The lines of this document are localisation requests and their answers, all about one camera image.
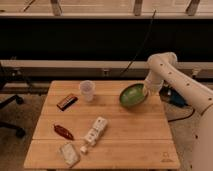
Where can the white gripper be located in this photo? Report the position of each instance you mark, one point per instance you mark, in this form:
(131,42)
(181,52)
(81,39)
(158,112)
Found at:
(151,89)

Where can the green ceramic bowl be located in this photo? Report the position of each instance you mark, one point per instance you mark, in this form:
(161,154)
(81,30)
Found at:
(132,95)

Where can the blue black floor object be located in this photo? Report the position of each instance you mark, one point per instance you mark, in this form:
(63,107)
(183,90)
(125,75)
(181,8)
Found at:
(173,97)

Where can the white tube bottle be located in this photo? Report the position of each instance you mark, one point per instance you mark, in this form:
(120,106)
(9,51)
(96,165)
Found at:
(93,135)

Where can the brown chocolate bar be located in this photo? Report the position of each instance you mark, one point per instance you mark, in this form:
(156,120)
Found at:
(67,101)

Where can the red snack packet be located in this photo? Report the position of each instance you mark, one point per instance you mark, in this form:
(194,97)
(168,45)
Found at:
(63,132)

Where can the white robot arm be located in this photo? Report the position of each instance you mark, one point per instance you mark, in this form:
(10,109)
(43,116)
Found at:
(162,69)

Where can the clear wrapped snack packet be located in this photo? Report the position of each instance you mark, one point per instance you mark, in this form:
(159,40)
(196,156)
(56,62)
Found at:
(69,154)

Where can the clear plastic cup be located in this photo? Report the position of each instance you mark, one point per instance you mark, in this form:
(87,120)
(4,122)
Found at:
(87,89)

